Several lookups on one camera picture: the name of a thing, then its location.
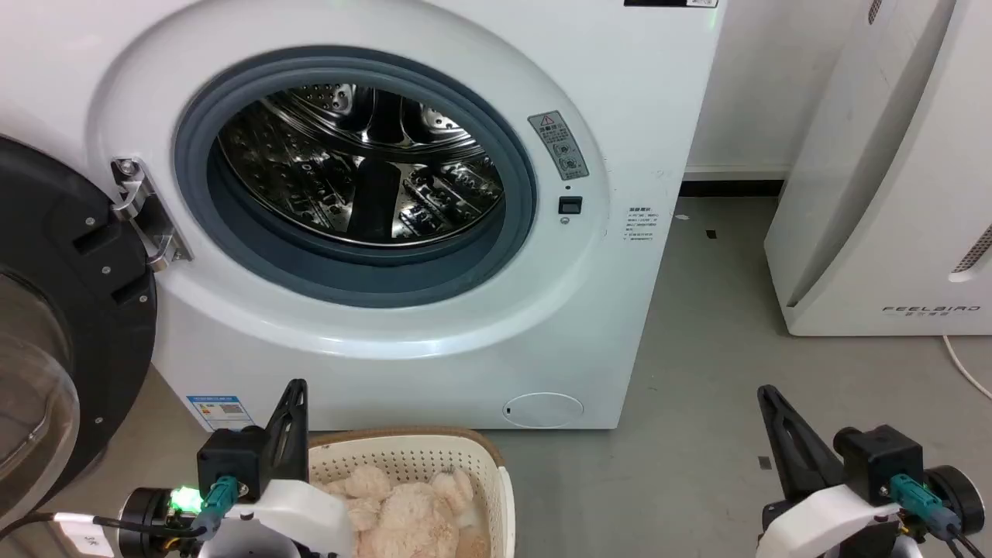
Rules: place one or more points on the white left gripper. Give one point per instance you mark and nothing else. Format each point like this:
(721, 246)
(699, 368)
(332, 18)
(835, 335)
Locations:
(302, 515)

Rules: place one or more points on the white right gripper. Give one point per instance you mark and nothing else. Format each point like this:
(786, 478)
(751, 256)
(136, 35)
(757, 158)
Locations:
(821, 527)

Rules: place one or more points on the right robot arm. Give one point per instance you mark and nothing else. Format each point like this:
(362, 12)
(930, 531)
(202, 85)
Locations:
(957, 492)

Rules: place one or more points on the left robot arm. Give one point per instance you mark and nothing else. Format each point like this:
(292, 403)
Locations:
(151, 519)

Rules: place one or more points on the beige plush toy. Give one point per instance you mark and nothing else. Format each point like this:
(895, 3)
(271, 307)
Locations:
(411, 515)

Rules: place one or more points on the stainless steel washing machine drum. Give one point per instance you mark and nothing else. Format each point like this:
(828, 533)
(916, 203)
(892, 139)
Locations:
(310, 170)

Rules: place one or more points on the black washing machine door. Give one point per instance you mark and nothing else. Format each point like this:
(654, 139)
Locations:
(81, 232)

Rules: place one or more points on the black device with white label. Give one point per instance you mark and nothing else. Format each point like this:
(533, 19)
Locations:
(666, 3)

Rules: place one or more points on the blue energy label sticker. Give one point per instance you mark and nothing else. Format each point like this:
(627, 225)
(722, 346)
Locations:
(221, 412)

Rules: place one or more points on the cream perforated laundry basket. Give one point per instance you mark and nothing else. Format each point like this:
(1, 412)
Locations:
(434, 449)

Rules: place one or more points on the round white filter cover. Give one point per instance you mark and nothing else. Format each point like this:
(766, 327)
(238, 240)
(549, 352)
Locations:
(542, 410)

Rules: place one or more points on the metal door hinge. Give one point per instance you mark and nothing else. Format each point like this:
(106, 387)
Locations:
(146, 213)

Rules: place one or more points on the black baseboard strip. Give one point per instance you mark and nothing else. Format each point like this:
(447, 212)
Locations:
(732, 188)

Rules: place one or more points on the white air purifier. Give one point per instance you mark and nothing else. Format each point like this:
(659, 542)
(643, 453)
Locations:
(891, 194)

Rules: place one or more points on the small printed text label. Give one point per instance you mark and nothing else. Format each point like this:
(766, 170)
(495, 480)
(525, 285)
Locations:
(642, 225)

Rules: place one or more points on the grey rubber door gasket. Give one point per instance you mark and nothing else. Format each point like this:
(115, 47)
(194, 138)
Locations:
(513, 232)

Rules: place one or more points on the black door latch slot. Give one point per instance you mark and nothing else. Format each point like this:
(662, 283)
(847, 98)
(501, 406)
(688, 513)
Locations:
(570, 205)

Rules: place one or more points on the white front-load washing machine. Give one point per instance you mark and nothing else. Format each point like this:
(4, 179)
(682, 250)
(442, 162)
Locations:
(628, 116)

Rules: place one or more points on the grey warning sticker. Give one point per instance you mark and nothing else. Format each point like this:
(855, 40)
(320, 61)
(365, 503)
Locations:
(559, 146)

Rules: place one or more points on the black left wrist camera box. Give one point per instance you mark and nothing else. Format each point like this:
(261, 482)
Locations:
(232, 461)

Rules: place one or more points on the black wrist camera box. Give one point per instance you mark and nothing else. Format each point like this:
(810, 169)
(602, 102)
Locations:
(232, 461)
(880, 457)

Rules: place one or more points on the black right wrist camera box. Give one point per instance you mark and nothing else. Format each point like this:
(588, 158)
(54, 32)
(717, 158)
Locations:
(880, 457)

